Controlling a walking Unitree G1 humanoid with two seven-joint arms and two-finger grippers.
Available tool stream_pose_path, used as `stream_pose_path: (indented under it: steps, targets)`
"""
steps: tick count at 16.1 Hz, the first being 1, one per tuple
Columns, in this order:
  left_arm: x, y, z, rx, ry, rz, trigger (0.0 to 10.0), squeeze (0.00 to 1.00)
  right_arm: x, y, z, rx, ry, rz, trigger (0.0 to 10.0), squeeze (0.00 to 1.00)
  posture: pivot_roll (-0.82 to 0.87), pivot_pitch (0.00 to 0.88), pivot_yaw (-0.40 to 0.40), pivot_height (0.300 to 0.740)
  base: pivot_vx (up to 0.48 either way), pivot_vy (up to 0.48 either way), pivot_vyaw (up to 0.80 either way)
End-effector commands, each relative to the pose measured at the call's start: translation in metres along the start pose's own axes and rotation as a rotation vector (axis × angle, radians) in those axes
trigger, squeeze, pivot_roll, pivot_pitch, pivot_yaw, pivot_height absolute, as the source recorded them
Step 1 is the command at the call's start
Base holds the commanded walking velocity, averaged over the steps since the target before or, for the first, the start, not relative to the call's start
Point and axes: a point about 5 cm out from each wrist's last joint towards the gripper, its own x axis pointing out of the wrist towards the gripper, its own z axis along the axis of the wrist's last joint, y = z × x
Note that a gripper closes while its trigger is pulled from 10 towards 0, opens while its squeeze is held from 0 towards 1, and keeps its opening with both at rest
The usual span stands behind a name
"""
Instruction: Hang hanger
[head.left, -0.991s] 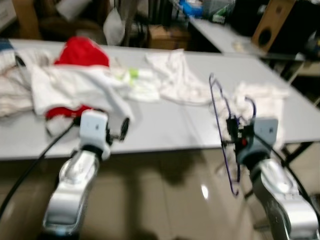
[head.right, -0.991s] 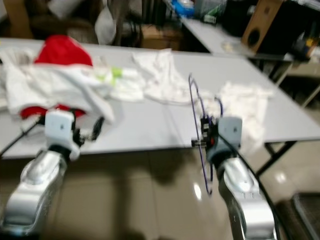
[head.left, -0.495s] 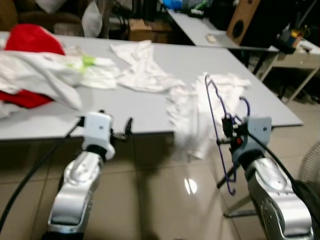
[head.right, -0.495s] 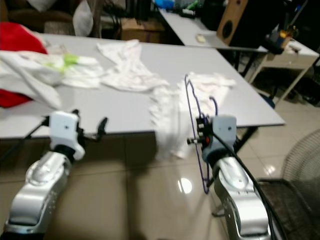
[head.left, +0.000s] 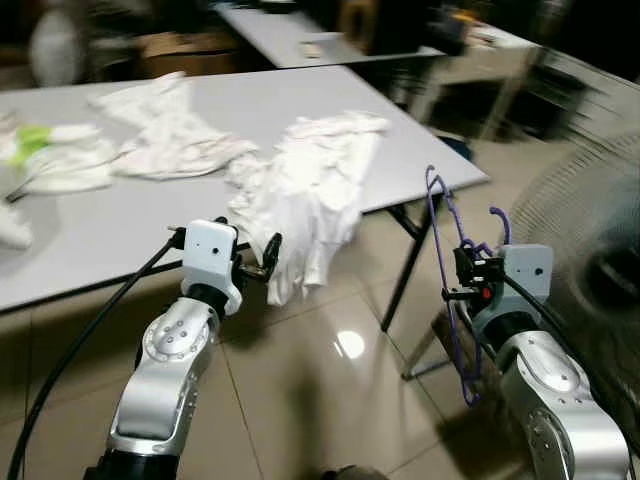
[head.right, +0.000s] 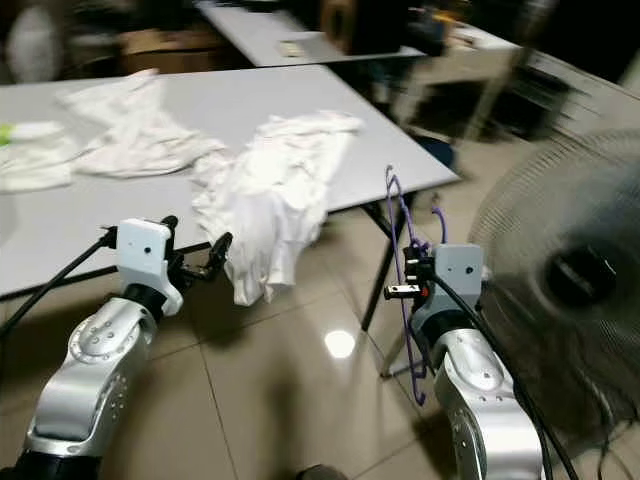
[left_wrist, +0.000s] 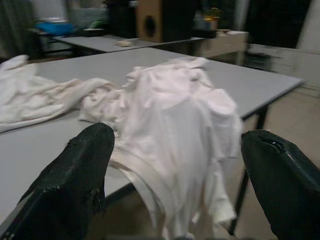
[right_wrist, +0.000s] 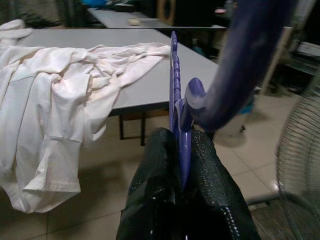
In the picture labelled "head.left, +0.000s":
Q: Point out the white cloth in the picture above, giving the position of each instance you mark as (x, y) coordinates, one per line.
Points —
(12, 225)

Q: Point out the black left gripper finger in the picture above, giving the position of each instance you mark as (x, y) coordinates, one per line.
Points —
(274, 248)
(270, 273)

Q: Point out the white crumpled garment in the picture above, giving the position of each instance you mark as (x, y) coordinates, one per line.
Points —
(170, 140)

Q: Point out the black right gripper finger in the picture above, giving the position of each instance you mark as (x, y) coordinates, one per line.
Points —
(472, 263)
(461, 265)

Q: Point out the white shirt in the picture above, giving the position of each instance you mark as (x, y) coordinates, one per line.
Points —
(310, 190)

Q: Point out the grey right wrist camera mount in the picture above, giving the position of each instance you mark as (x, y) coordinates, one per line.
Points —
(528, 270)

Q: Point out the white garment green print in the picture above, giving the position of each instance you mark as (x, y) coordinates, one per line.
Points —
(70, 165)

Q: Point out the black pedestal fan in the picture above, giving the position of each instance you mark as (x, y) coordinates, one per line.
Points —
(610, 275)

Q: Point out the black table leg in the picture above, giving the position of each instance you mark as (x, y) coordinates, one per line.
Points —
(400, 270)

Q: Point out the brown cardboard box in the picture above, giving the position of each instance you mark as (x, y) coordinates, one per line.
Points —
(190, 55)

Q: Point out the light grey pillow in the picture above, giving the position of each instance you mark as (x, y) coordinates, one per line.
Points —
(57, 45)

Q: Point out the grey office table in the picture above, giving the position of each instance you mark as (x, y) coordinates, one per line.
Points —
(290, 30)

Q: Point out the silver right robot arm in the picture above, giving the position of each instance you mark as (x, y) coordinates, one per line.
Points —
(545, 380)

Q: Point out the purple thin hanger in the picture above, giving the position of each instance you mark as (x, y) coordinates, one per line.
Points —
(449, 330)

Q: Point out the white side table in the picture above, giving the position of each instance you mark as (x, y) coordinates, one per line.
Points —
(500, 45)

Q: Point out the white remote control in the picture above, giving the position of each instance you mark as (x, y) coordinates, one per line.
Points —
(310, 49)

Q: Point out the wooden speaker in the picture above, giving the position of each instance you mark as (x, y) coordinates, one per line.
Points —
(360, 25)

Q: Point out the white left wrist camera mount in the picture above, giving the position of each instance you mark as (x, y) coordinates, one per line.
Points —
(208, 255)

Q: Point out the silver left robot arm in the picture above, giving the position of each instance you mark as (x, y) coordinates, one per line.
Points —
(165, 380)

